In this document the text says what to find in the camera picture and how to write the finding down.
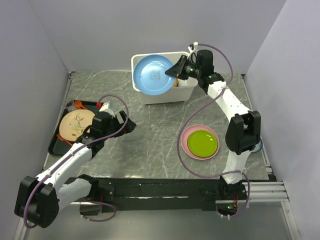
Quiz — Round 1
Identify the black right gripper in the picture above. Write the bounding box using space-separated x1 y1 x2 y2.
165 55 202 81

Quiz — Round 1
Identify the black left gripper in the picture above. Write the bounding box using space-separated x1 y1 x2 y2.
102 110 136 140

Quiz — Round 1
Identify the blue plate with bamboo mat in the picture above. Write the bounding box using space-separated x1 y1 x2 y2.
132 54 175 96

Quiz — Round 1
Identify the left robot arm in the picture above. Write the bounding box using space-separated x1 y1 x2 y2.
14 109 137 229

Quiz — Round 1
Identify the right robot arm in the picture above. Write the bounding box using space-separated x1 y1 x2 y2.
165 50 261 199

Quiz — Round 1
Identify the white plastic bin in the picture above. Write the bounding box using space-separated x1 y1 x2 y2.
131 51 198 105

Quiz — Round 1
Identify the orange measuring scoop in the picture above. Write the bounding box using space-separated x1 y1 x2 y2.
74 100 88 110

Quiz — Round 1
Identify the beige plate with bird motif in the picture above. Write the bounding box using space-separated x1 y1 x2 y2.
59 109 95 142

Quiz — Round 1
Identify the clear glass cup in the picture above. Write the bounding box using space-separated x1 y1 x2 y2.
65 100 77 112

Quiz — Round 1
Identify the pink plate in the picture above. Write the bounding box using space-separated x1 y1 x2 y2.
181 124 220 161

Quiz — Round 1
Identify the black plastic tray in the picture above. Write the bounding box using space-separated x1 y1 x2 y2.
48 101 99 157

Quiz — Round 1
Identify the green plate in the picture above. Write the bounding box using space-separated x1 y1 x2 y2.
187 129 219 158

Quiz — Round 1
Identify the blue white patterned bowl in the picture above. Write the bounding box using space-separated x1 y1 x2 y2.
252 140 263 153

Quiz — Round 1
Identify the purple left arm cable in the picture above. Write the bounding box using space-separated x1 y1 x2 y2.
23 94 130 229

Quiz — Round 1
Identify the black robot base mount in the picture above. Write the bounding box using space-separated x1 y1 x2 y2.
69 176 248 216

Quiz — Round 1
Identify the aluminium frame rail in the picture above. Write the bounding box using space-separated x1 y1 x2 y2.
239 73 291 203

